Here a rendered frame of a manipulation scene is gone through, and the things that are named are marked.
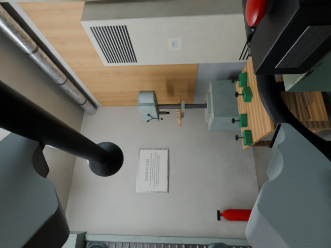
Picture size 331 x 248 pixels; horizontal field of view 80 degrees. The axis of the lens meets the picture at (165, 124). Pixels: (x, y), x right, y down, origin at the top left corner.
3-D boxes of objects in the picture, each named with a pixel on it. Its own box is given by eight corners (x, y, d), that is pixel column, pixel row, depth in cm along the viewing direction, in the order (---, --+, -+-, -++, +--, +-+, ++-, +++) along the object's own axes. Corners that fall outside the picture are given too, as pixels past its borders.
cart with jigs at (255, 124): (291, 82, 192) (223, 84, 196) (335, 40, 138) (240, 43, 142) (306, 150, 170) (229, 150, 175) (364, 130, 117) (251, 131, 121)
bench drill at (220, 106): (256, 99, 278) (145, 101, 289) (277, 72, 221) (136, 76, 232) (262, 132, 260) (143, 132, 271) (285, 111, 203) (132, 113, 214)
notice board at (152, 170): (168, 148, 305) (139, 148, 308) (168, 148, 304) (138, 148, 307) (168, 192, 282) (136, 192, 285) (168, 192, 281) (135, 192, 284)
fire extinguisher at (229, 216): (260, 207, 267) (215, 206, 271) (266, 208, 249) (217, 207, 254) (263, 222, 261) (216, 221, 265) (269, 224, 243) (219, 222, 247)
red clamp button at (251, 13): (253, 7, 18) (241, 7, 18) (267, -28, 15) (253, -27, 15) (257, 34, 17) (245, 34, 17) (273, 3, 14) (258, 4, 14)
